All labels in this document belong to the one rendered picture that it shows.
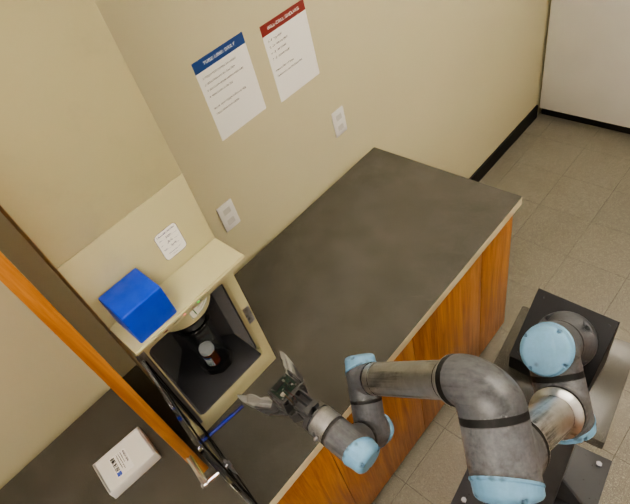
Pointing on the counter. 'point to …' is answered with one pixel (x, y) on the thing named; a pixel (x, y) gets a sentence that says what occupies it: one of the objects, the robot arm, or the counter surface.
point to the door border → (225, 472)
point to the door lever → (201, 473)
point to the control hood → (187, 288)
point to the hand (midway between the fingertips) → (259, 373)
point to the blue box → (138, 305)
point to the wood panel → (4, 270)
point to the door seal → (195, 431)
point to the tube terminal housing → (91, 255)
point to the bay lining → (167, 351)
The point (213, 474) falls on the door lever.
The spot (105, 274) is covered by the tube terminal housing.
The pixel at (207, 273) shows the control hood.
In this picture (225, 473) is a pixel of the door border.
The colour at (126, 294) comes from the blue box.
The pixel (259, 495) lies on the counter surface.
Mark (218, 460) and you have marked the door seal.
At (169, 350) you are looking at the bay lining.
